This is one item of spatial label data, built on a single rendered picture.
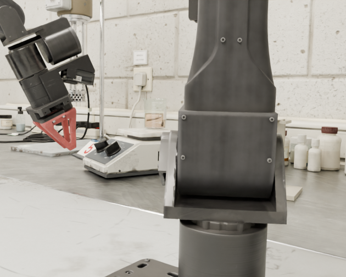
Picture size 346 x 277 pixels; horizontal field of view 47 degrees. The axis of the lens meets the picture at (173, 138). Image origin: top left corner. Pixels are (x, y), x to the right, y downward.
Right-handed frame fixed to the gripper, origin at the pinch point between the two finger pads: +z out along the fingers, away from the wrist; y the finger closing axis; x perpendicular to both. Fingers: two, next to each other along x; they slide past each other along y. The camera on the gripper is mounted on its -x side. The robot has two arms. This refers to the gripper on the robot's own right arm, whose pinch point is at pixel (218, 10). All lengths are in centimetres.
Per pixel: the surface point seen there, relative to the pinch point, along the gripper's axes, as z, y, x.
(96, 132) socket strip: 65, 42, 30
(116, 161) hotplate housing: -2.2, 18.8, 28.9
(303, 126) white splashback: 31.0, -24.1, 23.7
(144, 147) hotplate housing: 1.4, 14.0, 26.4
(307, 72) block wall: 35.9, -25.4, 9.2
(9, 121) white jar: 96, 90, 30
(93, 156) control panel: 4.0, 25.2, 29.0
